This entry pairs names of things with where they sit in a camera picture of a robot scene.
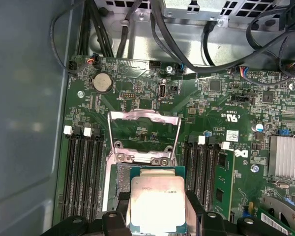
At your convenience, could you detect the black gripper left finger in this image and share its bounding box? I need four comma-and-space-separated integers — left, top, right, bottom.
43, 191, 133, 236

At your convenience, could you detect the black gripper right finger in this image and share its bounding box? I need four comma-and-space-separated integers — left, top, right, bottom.
185, 190, 286, 236

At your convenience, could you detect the CPU with silver top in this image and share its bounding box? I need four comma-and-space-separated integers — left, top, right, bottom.
126, 166, 187, 234

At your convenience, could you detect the CPU socket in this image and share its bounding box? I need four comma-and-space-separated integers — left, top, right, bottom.
102, 146, 187, 214

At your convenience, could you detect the green RAM stick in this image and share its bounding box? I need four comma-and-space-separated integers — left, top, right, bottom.
212, 148, 236, 221

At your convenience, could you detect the silver finned heatsink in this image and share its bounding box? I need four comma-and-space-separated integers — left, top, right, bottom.
268, 135, 295, 179

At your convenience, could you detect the green motherboard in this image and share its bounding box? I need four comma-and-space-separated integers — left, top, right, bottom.
53, 55, 295, 236

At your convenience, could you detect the internal USB port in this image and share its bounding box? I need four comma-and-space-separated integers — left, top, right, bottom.
158, 83, 167, 99

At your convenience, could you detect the silver coin battery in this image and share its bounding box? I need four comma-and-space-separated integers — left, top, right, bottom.
91, 72, 114, 94

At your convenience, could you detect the black open PC case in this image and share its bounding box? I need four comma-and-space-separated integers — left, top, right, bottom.
0, 0, 295, 236

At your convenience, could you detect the silver metal drive cage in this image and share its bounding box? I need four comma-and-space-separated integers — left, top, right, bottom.
93, 0, 295, 32

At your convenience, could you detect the thin black wire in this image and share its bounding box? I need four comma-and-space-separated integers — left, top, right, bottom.
50, 0, 87, 74

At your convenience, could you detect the black power cable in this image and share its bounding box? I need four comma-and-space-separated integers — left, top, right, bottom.
77, 0, 115, 59

